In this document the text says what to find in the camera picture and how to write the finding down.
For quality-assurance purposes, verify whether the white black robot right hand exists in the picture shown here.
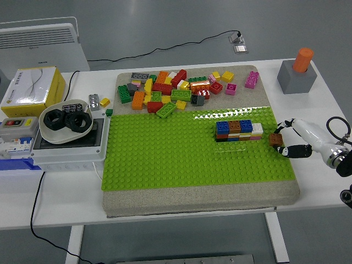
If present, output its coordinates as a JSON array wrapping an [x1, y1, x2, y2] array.
[[273, 118, 342, 163]]

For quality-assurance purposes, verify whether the pink long toy brick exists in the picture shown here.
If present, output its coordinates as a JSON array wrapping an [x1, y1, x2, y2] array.
[[244, 71, 260, 90]]

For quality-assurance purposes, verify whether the clear long toy brick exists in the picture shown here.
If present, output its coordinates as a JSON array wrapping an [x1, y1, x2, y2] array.
[[216, 144, 247, 153]]

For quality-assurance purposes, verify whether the red square toy brick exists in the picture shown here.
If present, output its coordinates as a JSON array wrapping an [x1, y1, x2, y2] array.
[[209, 81, 224, 95]]

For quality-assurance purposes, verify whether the red long toy brick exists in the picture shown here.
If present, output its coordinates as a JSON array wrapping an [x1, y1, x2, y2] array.
[[170, 69, 188, 88], [152, 82, 173, 96]]

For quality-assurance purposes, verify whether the green studded baseplate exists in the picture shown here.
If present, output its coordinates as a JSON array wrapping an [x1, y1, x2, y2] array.
[[101, 106, 295, 191]]

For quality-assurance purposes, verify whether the red sloped toy brick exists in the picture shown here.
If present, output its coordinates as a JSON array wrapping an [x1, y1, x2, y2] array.
[[147, 101, 163, 114]]

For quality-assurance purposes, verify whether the orange long toy brick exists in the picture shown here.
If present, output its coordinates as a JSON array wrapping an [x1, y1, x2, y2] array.
[[131, 91, 146, 111], [155, 70, 169, 85]]

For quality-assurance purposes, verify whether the grey long toy brick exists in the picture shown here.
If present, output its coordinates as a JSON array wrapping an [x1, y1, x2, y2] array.
[[130, 72, 150, 83]]

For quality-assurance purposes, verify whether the grey block holder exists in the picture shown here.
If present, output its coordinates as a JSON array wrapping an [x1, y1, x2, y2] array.
[[277, 60, 316, 95]]

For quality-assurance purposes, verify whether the orange cylinder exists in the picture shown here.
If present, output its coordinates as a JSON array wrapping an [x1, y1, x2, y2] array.
[[292, 48, 315, 73]]

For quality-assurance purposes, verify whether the white table leg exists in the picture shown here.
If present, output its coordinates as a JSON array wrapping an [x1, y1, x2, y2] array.
[[264, 211, 290, 263], [65, 225, 85, 264]]

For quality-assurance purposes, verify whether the open metal floor socket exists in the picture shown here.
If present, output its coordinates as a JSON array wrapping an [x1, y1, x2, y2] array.
[[228, 31, 246, 45]]

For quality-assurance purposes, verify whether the glossy orange long brick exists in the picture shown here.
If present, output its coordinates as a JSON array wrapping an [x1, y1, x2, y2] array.
[[189, 81, 211, 93]]

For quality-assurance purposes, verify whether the grey-brown table mat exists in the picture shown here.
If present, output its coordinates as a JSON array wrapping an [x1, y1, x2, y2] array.
[[102, 64, 301, 218]]

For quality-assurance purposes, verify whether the light green long brick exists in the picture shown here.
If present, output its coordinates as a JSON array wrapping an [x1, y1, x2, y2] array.
[[156, 101, 178, 118], [170, 89, 193, 102]]

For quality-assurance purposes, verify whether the grey metal plate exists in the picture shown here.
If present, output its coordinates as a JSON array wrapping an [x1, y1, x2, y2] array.
[[115, 254, 255, 264]]

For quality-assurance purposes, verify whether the dark green long brick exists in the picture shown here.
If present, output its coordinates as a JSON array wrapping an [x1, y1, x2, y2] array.
[[117, 84, 132, 105]]

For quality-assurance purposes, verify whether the light grey long brick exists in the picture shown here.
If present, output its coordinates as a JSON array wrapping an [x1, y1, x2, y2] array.
[[88, 93, 101, 111]]

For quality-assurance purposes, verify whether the large black hex nut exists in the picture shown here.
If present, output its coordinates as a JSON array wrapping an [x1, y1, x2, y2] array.
[[43, 108, 66, 130], [64, 112, 91, 134]]

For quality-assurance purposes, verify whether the small dark terminal block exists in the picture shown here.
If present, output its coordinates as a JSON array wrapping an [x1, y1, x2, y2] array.
[[62, 103, 83, 113]]

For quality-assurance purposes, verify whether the white rounded bowl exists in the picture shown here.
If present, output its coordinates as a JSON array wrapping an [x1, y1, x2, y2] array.
[[38, 98, 94, 145]]

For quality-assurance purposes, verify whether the white panel heater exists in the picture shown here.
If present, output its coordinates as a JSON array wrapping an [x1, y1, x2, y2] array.
[[0, 16, 91, 80]]

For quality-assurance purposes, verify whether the yellow white cardboard box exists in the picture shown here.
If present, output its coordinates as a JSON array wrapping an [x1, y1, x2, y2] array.
[[0, 65, 67, 118]]

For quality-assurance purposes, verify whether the white blue circuit breaker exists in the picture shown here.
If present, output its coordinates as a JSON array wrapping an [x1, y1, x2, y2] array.
[[0, 137, 34, 160]]

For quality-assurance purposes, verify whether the black floor cable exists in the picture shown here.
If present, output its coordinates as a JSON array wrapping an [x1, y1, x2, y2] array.
[[87, 30, 242, 63]]

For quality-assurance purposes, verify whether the thin white cable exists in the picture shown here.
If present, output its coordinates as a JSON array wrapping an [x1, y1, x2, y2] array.
[[92, 162, 103, 181]]

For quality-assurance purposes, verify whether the grey electrical enclosure box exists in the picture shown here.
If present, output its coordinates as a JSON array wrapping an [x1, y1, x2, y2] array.
[[29, 117, 108, 172]]

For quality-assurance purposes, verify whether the black power cable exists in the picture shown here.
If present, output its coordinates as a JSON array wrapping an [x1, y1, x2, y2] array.
[[30, 170, 96, 264], [63, 70, 81, 101]]

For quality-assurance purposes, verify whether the grey push-button switch box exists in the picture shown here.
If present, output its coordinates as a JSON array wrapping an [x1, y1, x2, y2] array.
[[0, 116, 40, 142]]

